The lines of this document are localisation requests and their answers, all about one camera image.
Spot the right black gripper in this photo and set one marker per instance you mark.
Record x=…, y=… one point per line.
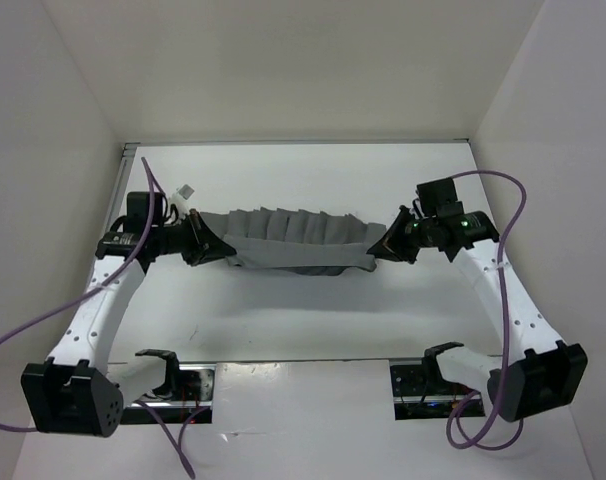
x=391, y=246

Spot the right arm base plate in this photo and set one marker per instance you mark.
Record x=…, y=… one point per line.
x=415, y=397

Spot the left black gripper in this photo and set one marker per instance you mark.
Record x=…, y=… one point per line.
x=205, y=246

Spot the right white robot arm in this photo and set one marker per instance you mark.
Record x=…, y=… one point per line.
x=537, y=370

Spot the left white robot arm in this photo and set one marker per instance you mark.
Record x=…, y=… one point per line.
x=75, y=390

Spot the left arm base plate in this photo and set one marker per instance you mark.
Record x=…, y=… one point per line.
x=193, y=395

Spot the grey pleated skirt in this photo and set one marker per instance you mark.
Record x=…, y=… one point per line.
x=300, y=242

